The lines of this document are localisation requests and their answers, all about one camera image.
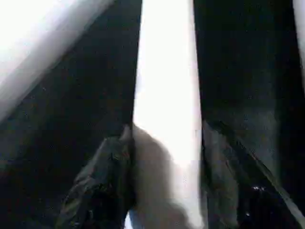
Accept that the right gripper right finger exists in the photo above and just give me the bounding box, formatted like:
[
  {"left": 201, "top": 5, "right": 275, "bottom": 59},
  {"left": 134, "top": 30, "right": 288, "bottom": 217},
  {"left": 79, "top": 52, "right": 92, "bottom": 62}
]
[{"left": 201, "top": 120, "right": 305, "bottom": 229}]

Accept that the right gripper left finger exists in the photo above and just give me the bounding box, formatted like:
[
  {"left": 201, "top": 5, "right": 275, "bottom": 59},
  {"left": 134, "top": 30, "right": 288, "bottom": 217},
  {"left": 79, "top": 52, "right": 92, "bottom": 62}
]
[{"left": 54, "top": 125, "right": 137, "bottom": 229}]

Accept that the white plastic table top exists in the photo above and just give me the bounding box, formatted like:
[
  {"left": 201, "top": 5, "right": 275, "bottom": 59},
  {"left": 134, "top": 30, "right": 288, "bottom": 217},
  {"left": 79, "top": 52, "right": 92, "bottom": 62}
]
[{"left": 0, "top": 0, "right": 115, "bottom": 123}]

